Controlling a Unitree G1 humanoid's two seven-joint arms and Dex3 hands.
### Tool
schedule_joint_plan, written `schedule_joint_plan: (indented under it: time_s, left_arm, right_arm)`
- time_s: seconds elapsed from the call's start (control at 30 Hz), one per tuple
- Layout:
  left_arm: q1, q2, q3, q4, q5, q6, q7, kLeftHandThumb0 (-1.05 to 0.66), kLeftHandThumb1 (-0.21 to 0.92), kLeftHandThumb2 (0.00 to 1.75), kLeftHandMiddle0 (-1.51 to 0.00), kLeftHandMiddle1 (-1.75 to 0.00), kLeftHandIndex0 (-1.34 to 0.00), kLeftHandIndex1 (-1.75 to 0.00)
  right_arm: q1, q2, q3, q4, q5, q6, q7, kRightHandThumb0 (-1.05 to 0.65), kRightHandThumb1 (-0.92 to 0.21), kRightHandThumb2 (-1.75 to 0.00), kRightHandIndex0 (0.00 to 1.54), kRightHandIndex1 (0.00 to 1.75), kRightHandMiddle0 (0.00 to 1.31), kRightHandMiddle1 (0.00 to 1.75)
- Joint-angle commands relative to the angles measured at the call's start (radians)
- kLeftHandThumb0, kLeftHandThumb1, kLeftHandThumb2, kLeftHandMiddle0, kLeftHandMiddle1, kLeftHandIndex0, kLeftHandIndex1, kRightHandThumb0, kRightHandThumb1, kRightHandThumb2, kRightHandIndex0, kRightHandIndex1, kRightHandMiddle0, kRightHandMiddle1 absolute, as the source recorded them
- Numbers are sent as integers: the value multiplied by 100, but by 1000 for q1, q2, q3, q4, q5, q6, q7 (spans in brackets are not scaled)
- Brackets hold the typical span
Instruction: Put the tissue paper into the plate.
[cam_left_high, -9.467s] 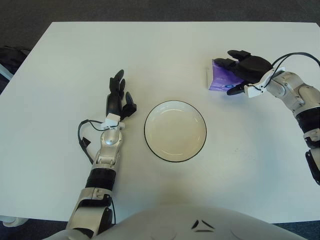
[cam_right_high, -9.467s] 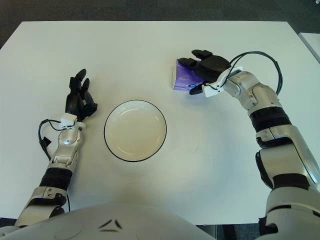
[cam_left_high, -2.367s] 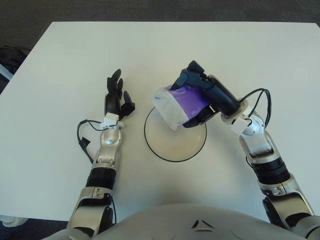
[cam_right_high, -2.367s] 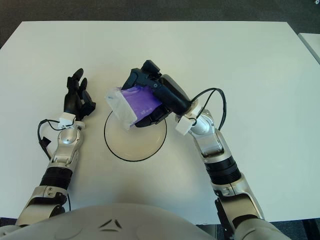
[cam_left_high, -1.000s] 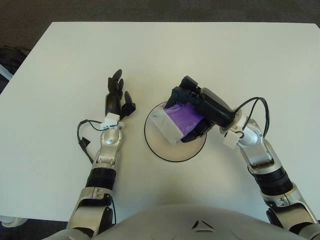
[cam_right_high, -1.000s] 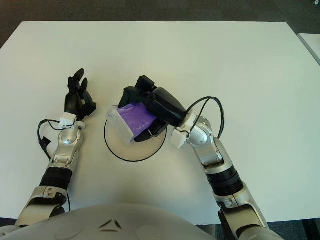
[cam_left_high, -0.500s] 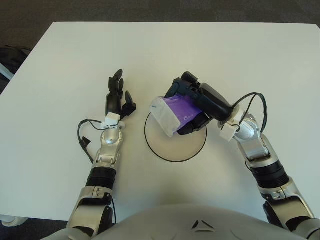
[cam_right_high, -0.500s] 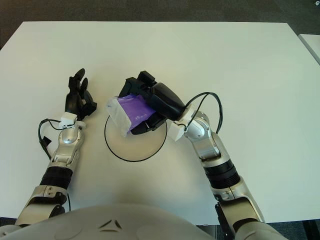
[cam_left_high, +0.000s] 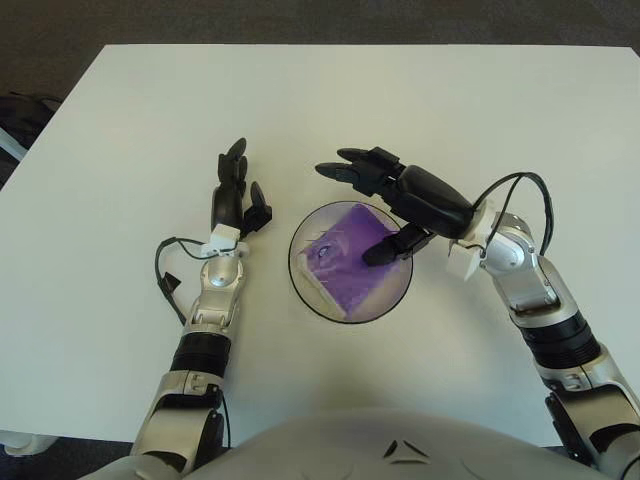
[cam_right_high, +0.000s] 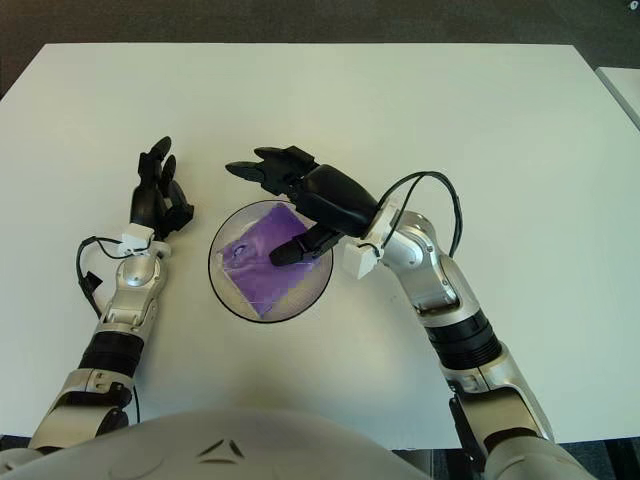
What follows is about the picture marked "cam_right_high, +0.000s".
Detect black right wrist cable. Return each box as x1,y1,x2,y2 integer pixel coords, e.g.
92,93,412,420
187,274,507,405
364,171,462,259

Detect white side table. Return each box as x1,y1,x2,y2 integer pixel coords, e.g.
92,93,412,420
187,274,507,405
597,66,640,136

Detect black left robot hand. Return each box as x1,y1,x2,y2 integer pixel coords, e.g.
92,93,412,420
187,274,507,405
130,135,195,241

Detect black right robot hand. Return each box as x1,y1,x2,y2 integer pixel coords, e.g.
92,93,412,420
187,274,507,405
224,145,380,266

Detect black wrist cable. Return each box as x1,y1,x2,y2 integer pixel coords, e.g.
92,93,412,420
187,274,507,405
364,171,462,259
75,235,131,321

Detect purple tissue paper pack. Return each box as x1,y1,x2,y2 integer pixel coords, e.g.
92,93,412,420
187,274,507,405
214,202,324,321

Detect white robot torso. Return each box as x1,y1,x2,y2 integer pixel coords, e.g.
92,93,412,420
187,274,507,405
0,407,426,480

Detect white plate with black rim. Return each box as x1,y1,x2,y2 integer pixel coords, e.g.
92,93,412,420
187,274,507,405
207,198,335,326

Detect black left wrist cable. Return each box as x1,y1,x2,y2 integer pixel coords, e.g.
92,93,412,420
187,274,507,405
75,235,131,321

